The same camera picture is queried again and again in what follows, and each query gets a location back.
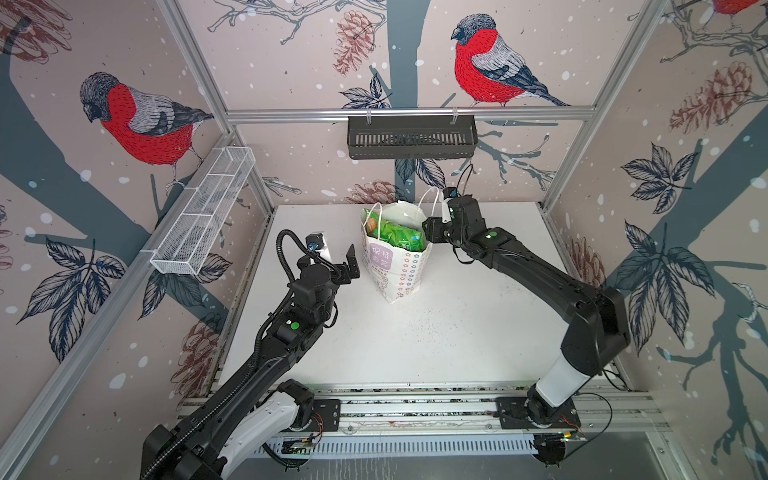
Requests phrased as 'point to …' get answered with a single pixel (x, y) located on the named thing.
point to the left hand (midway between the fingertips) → (341, 242)
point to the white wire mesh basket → (191, 236)
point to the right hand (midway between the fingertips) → (431, 219)
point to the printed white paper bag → (395, 247)
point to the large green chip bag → (388, 232)
